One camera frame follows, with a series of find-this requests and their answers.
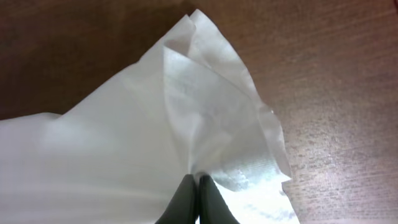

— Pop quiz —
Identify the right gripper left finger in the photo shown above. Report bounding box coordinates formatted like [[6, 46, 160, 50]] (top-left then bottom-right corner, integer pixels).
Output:
[[155, 174, 198, 224]]

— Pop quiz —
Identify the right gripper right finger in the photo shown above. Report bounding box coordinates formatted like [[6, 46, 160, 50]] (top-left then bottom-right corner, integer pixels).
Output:
[[199, 175, 239, 224]]

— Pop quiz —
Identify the white printed t-shirt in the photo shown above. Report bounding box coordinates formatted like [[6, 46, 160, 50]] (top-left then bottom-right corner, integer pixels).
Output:
[[1, 10, 298, 223]]

